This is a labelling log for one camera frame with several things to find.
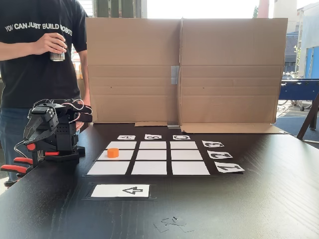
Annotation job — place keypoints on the silver drink can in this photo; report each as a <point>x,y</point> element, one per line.
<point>57,56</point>

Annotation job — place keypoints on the round orange token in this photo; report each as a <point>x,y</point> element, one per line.
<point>112,153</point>

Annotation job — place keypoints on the white nine-square grid sheet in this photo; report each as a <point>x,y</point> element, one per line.
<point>152,159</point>

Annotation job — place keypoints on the person's left hand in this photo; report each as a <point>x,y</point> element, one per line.
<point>79,126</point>

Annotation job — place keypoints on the person's right hand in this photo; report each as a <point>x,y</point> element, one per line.
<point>49,43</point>

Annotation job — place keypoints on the standing person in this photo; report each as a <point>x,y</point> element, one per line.
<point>37,82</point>

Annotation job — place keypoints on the paper sheet letter A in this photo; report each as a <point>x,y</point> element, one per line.
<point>126,137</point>

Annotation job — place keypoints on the paper sheet with arrow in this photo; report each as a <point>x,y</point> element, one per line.
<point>112,191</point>

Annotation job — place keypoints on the paper sheet letter B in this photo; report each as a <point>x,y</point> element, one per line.
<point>153,136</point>

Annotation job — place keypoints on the paper sheet letter C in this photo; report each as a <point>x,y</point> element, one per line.
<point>181,137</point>

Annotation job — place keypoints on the paper sheet number 3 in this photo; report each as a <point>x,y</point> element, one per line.
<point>213,144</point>

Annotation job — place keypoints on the paper sheet number 2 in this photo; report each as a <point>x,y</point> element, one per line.
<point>220,154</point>

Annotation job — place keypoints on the brown cardboard screen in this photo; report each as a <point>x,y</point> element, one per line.
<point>224,74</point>

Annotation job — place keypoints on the paper sheet number 1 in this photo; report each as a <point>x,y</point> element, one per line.
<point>229,167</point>

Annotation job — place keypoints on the red pillar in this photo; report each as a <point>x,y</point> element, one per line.
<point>263,8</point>

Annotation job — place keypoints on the blue foosball table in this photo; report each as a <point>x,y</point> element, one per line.
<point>296,87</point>

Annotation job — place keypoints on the dark wooden stand leg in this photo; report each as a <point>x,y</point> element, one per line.
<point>307,122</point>

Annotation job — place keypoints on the grey duct tape strip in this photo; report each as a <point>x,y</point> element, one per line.
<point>175,74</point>
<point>173,126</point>

